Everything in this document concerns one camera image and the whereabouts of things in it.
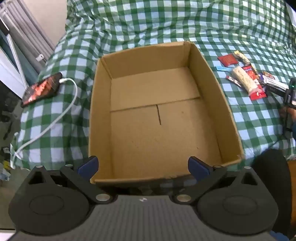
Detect grey curtain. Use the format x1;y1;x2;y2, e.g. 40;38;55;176
0;0;56;70

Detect green checked bed cover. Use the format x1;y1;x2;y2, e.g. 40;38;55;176
10;0;296;193

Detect large red chips bag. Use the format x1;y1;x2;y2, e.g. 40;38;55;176
242;65;267;101

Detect brown cardboard box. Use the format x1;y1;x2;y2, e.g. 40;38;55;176
88;40;245;184

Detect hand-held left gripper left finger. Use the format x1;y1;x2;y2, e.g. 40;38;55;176
28;156;115;205

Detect white window frame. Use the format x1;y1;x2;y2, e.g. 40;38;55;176
0;56;26;99

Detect clear nut bar packet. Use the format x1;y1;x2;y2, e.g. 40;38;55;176
231;67;259;95

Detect white charging cable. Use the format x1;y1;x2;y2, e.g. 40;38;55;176
11;78;78;165

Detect red black stick packet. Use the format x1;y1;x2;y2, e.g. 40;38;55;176
226;75;242;88

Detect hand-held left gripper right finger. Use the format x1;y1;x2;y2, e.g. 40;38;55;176
173;156;258;205

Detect red square snack packet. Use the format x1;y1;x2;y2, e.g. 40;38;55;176
217;54;238;67

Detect cream yellow snack bar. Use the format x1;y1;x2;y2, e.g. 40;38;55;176
234;51;251;65

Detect black smartphone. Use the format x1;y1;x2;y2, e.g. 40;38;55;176
21;72;63;108

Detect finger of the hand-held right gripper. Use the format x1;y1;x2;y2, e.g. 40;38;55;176
265;85;288;96

